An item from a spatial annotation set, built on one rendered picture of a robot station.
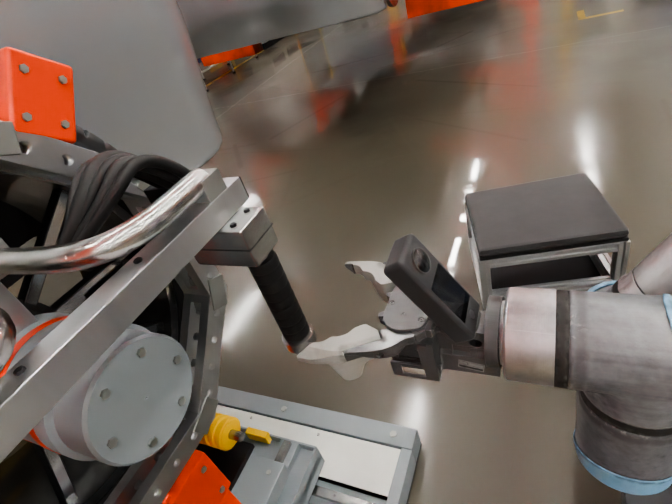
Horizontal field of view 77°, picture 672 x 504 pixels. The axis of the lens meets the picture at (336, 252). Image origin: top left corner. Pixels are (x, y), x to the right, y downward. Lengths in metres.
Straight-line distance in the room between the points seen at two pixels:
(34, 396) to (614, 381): 0.44
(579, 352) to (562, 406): 0.97
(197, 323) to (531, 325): 0.55
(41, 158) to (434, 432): 1.13
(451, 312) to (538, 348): 0.08
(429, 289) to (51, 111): 0.46
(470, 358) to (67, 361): 0.36
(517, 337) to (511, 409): 0.96
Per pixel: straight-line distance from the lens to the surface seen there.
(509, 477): 1.27
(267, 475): 1.14
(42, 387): 0.37
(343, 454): 1.26
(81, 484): 0.83
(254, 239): 0.46
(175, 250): 0.42
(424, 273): 0.39
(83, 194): 0.50
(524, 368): 0.42
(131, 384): 0.47
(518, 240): 1.34
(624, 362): 0.42
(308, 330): 0.56
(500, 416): 1.35
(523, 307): 0.42
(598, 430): 0.50
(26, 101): 0.58
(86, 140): 0.71
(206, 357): 0.75
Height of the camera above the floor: 1.15
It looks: 35 degrees down
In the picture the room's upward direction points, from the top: 19 degrees counter-clockwise
